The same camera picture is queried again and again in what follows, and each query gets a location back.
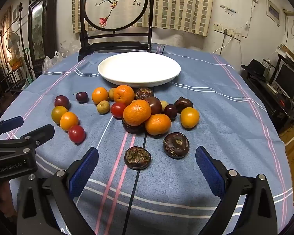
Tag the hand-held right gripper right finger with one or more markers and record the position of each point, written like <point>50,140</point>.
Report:
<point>209,173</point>

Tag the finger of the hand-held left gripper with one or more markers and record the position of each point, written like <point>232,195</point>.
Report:
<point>40,133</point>
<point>11,124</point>

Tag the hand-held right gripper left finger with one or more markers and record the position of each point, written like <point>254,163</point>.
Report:
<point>84,172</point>

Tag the green-orange citrus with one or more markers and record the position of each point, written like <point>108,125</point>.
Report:
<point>58,113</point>

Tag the small orange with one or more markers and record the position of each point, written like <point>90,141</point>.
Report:
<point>100,96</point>
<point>189,118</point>
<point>69,121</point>

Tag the red tomato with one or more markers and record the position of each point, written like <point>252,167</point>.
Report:
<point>76,134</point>
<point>117,110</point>

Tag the dark red plum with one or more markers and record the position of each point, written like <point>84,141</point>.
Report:
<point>62,101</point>

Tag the dark water chestnut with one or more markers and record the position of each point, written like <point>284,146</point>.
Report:
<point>176,145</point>
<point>137,158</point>
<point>144,93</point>
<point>132,128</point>
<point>183,103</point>

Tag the dark cherry with stem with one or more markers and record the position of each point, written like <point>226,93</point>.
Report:
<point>81,97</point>

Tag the large orange mandarin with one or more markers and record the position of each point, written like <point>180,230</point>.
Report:
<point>158,125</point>
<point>137,112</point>
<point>123,95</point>

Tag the white plate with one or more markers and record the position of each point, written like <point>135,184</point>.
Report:
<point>137,66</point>

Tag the person's left hand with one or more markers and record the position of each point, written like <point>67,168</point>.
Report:
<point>6,195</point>

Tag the blue striped tablecloth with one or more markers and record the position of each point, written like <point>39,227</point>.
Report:
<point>210,151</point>

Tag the tan longan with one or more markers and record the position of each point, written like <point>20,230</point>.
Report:
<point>111,94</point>
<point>163,105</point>
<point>103,107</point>

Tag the clear plastic bags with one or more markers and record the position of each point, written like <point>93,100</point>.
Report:
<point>50,62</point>

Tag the standing fan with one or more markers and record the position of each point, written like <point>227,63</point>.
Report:
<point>12,41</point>

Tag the dark brown tomato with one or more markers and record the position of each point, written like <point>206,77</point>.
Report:
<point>154,104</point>

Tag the black coat stand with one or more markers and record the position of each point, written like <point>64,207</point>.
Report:
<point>21,34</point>

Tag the black desk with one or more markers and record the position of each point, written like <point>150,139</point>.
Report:
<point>266,98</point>

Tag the dark framed painting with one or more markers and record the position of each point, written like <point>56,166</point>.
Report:
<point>39,29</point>

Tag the black hat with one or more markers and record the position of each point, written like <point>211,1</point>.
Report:
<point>255,68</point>

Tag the black monitor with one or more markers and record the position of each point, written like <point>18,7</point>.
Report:
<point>287,78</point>

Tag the round embroidered table screen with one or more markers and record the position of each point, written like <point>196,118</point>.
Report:
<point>117,12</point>

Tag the brown cardboard sheet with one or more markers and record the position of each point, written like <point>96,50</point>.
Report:
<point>286,51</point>

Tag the checked curtain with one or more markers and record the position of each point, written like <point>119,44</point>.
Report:
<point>181,5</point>

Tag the white wall socket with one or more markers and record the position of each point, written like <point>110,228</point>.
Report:
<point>218,27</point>

